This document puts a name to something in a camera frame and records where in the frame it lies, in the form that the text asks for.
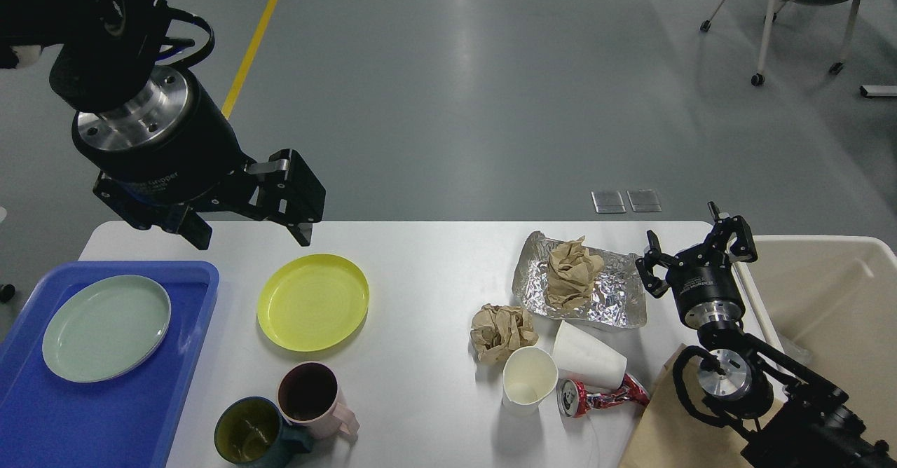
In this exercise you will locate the dark teal mug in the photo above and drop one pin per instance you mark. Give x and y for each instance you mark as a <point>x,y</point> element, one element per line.
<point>253,433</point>

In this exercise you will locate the crumpled brown paper on foil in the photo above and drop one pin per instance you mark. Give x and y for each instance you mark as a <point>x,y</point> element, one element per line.
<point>572,272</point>

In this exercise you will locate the crumpled aluminium foil sheet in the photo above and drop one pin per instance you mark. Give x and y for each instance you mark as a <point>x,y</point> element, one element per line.
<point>618,297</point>

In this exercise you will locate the tipped white paper cup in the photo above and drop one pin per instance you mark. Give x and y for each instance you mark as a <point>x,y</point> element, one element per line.
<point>581,356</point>

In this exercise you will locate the crumpled brown paper ball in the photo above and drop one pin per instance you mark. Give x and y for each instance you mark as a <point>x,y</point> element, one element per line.
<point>499,330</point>

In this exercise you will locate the blue plastic tray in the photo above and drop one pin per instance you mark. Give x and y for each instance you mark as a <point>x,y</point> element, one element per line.
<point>129,421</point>

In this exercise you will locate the crushed red soda can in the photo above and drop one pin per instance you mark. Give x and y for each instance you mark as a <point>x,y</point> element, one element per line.
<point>574,401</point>

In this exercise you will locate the pink mug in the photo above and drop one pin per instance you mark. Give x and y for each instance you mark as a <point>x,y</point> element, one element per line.
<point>310,396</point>

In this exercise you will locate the metal floor plate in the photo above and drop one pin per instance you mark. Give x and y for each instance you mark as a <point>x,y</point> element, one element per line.
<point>644,200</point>
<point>608,202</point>

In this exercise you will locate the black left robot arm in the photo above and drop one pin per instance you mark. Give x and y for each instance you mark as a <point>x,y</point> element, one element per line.
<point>109,47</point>

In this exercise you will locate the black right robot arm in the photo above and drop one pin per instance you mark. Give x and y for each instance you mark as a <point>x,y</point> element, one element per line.
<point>789,415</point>

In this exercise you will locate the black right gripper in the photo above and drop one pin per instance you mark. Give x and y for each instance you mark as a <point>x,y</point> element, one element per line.
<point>702,282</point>

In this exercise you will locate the beige plastic bin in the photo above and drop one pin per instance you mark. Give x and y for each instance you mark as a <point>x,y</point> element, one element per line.
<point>830,301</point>

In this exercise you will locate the yellow plastic plate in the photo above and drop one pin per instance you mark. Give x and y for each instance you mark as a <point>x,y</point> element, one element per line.
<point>313,303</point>

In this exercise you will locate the brown paper bag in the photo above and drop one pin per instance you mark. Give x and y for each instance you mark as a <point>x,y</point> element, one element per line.
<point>666,436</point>

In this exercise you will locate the left metal floor plate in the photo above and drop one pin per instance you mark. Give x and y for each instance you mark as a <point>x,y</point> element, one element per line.
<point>608,202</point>

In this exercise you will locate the white bar on floor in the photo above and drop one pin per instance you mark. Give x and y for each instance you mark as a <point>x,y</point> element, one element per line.
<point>878,91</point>

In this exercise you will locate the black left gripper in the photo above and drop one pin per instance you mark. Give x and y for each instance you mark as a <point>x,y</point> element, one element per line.
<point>168,155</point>

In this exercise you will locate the right metal floor plate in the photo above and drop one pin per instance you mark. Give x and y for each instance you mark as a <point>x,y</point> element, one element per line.
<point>644,200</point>

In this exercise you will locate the pale green plate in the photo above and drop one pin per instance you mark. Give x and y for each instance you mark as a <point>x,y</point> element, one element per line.
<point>107,329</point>

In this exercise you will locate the upright white paper cup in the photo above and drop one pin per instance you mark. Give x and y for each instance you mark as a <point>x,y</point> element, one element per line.
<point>529,376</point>

